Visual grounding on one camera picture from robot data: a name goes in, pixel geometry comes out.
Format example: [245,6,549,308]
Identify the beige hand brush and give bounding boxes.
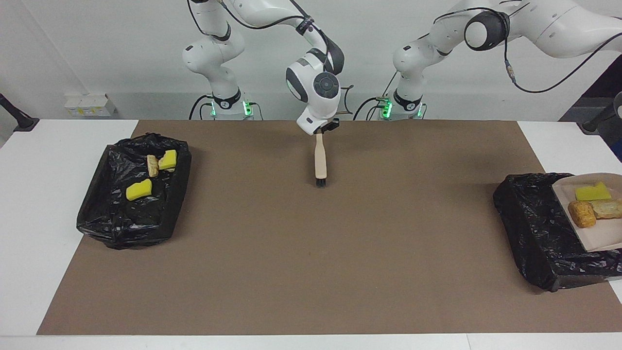
[314,132,328,188]

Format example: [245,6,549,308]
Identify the wedge yellow sponge piece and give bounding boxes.
[158,149,178,172]

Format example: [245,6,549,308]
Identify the large yellow sponge piece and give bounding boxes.
[126,178,153,201]

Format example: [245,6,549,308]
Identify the brown bread roll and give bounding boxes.
[568,201,597,229]

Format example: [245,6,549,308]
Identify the notched yellow sponge piece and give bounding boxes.
[575,182,613,202]

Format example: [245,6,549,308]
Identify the pale bread chunk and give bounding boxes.
[590,199,622,220]

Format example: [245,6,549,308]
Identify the beige plastic dustpan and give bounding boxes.
[553,173,622,252]

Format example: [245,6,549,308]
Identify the black bag-lined bin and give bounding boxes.
[493,172,622,293]
[76,133,192,250]

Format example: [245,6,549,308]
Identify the brown table mat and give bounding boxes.
[36,120,622,336]

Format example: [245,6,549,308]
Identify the black stand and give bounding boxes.
[577,92,622,134]
[0,92,40,132]

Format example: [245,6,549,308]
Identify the dark background object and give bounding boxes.
[559,56,622,163]

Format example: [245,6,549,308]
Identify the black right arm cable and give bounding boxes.
[186,0,354,117]

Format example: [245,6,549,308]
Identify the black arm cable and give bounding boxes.
[389,2,622,94]
[186,0,354,117]

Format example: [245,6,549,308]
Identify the black base power cable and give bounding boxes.
[189,94,215,121]
[353,73,400,121]

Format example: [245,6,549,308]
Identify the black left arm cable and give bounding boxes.
[389,2,622,94]

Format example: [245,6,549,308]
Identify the white wall socket box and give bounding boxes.
[64,94,117,117]

